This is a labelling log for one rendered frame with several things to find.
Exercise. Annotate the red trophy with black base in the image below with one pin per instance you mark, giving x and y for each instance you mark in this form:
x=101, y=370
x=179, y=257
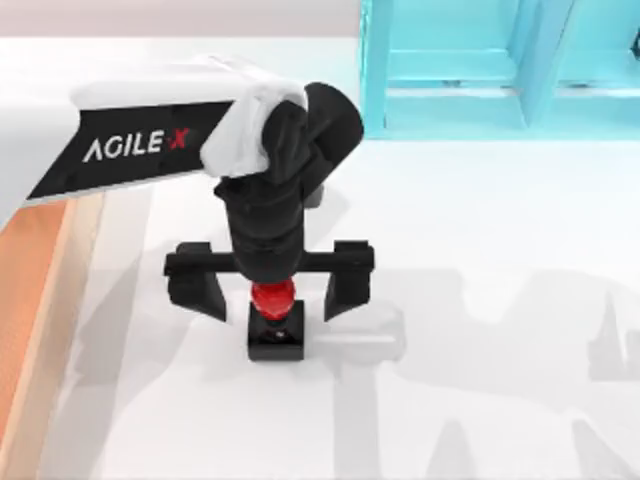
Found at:
x=276, y=340

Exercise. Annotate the shallow salmon-coloured box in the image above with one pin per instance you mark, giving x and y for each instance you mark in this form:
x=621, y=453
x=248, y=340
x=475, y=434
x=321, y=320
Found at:
x=30, y=310

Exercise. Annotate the light blue rack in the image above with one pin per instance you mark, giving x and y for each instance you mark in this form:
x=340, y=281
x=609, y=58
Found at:
x=450, y=107

